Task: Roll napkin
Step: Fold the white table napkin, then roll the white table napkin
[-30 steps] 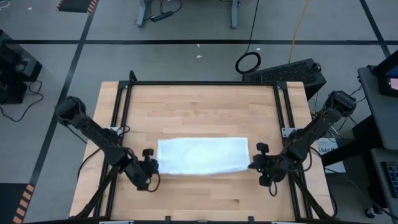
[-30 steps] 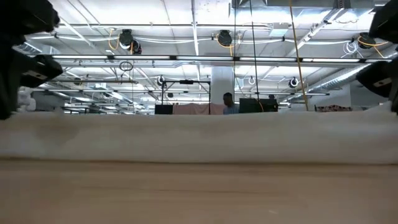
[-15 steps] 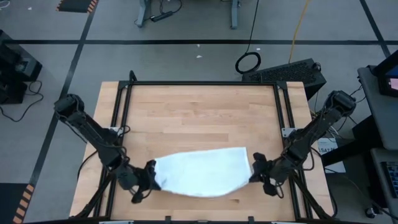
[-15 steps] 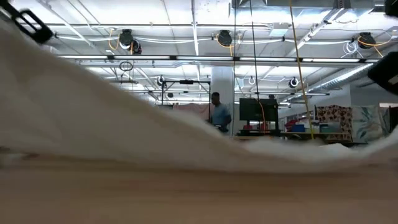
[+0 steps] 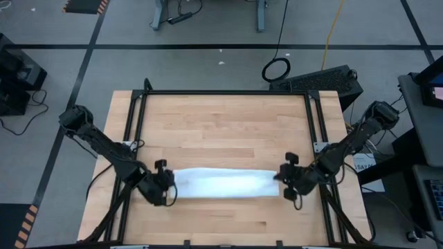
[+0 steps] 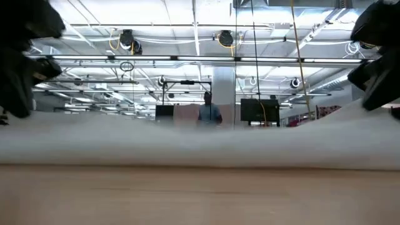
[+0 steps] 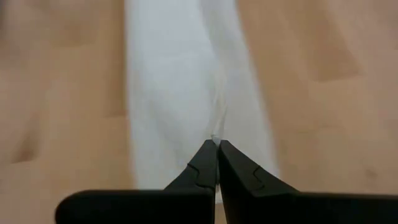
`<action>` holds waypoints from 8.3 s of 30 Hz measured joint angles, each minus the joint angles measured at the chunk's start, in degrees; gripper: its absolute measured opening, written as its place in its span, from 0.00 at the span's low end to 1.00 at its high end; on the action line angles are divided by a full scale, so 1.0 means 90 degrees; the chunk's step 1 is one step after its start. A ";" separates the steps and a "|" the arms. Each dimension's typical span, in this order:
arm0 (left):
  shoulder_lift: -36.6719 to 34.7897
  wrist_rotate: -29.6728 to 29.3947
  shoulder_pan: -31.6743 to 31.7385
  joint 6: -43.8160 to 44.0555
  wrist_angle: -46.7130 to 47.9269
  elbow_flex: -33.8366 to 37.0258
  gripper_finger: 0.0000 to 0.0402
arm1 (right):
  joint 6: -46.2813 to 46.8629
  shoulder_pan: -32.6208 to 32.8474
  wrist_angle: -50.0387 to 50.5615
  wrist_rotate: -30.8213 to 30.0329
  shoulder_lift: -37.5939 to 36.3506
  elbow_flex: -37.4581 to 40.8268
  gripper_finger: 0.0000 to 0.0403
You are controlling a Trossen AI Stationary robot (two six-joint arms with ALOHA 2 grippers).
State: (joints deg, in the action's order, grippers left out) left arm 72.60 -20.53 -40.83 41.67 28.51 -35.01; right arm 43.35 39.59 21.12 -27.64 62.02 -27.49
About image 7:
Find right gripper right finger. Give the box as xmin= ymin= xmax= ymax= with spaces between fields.
xmin=217 ymin=139 xmax=398 ymax=224

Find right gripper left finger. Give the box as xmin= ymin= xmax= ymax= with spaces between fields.
xmin=55 ymin=139 xmax=218 ymax=224

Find white cloth napkin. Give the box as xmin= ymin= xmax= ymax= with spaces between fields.
xmin=124 ymin=0 xmax=280 ymax=205

